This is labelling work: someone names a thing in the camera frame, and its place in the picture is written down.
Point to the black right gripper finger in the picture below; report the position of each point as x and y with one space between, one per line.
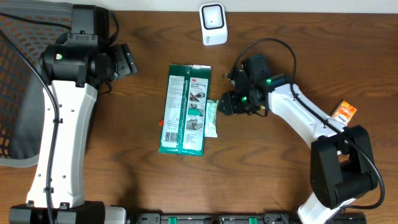
231 76
225 104

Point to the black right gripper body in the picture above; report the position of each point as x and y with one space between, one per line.
244 102

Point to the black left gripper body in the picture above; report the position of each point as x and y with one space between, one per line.
124 61

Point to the white teal wipes packet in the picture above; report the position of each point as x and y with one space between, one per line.
210 120

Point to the green white 3M packet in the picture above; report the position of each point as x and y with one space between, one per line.
183 130

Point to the small orange candy box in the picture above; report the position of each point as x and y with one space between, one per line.
344 112

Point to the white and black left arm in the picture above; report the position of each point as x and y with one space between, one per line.
71 73

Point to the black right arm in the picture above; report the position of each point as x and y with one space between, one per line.
342 166

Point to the grey plastic mesh basket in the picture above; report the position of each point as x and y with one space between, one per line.
31 26

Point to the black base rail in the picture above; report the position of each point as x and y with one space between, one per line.
268 218

